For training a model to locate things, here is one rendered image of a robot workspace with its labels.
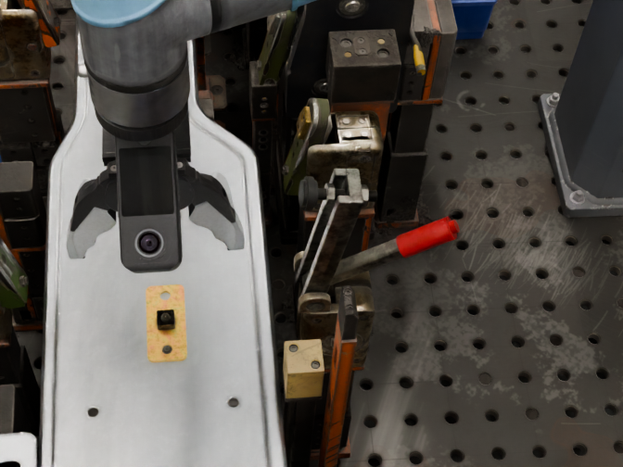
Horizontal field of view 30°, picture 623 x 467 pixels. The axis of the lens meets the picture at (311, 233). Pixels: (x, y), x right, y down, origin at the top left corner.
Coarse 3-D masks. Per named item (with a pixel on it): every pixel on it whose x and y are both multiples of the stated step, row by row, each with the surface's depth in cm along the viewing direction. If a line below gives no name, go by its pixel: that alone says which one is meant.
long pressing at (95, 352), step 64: (192, 64) 131; (192, 128) 126; (64, 192) 121; (256, 192) 122; (64, 256) 117; (192, 256) 117; (256, 256) 117; (64, 320) 112; (128, 320) 113; (192, 320) 113; (256, 320) 113; (64, 384) 109; (128, 384) 109; (192, 384) 109; (256, 384) 110; (64, 448) 105; (128, 448) 105; (192, 448) 106; (256, 448) 106
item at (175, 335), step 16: (160, 288) 115; (176, 288) 115; (160, 304) 114; (176, 304) 114; (160, 320) 112; (176, 320) 113; (160, 336) 112; (176, 336) 112; (160, 352) 111; (176, 352) 111
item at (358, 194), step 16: (336, 176) 97; (352, 176) 97; (304, 192) 96; (320, 192) 97; (336, 192) 97; (352, 192) 96; (368, 192) 97; (304, 208) 97; (320, 208) 102; (336, 208) 96; (352, 208) 96; (320, 224) 103; (336, 224) 98; (352, 224) 98; (320, 240) 105; (336, 240) 100; (304, 256) 107; (320, 256) 102; (336, 256) 102; (304, 272) 109; (320, 272) 104; (304, 288) 107; (320, 288) 107
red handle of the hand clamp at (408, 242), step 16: (432, 224) 103; (448, 224) 103; (400, 240) 104; (416, 240) 104; (432, 240) 103; (448, 240) 103; (352, 256) 107; (368, 256) 106; (384, 256) 105; (400, 256) 105; (336, 272) 107; (352, 272) 107
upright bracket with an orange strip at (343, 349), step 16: (352, 288) 93; (352, 304) 92; (352, 320) 92; (336, 336) 99; (352, 336) 95; (336, 352) 100; (352, 352) 97; (336, 368) 100; (336, 384) 101; (336, 400) 104; (336, 416) 107; (336, 432) 110; (320, 448) 120; (336, 448) 113; (320, 464) 121; (336, 464) 117
